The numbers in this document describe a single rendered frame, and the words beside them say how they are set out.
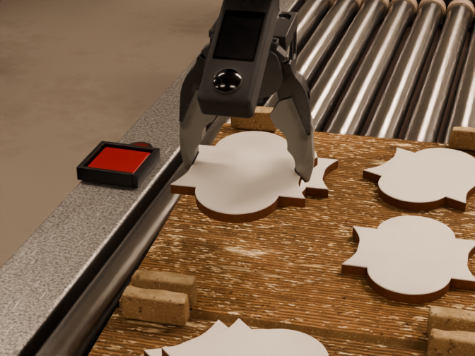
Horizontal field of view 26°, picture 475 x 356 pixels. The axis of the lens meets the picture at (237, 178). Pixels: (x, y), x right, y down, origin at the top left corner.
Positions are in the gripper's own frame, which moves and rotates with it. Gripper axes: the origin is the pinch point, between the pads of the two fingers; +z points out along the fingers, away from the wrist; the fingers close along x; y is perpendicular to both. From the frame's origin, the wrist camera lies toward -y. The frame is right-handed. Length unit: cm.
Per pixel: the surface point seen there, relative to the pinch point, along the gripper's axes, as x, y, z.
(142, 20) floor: 118, 326, 122
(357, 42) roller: -3, 68, 15
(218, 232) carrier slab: 3.6, 2.9, 9.0
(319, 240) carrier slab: -6.8, 3.5, 9.0
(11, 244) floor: 96, 134, 111
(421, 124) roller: -15.0, 37.9, 12.6
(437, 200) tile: -18.0, 12.9, 8.5
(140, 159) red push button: 16.9, 18.6, 10.6
